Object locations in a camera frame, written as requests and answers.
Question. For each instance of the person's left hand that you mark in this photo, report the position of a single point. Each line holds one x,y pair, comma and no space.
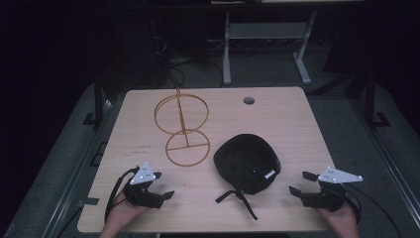
124,213

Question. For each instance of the white metal table frame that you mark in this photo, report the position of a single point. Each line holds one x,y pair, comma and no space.
264,31

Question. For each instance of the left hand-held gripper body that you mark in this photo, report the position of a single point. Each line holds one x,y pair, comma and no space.
142,195

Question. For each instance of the aluminium floor rail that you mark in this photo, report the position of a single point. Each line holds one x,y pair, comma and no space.
74,188
389,158

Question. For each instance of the black metal post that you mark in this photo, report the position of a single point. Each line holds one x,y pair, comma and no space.
98,102
370,99

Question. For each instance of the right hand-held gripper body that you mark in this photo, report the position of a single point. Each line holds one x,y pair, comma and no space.
325,198

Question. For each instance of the person's right hand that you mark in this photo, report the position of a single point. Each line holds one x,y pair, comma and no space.
340,219

